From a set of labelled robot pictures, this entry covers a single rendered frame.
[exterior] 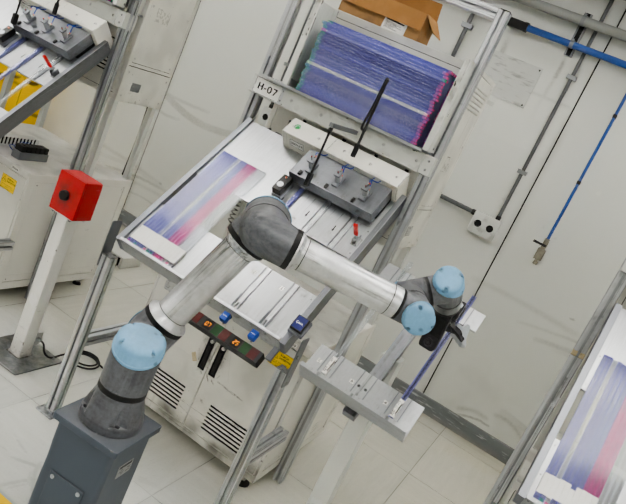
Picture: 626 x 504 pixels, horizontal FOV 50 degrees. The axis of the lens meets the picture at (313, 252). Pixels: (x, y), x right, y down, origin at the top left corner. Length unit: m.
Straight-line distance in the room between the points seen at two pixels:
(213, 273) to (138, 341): 0.23
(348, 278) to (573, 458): 0.85
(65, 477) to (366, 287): 0.82
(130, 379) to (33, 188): 1.66
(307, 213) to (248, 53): 2.24
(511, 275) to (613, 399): 1.77
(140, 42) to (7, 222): 0.97
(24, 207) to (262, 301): 1.36
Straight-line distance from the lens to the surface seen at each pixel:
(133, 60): 3.21
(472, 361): 3.89
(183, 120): 4.60
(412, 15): 2.78
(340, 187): 2.31
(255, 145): 2.54
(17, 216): 3.12
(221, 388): 2.54
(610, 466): 2.02
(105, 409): 1.63
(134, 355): 1.56
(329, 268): 1.47
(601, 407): 2.09
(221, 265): 1.61
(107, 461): 1.64
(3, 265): 3.22
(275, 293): 2.12
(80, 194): 2.61
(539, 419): 2.40
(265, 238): 1.46
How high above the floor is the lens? 1.47
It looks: 14 degrees down
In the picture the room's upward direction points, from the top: 25 degrees clockwise
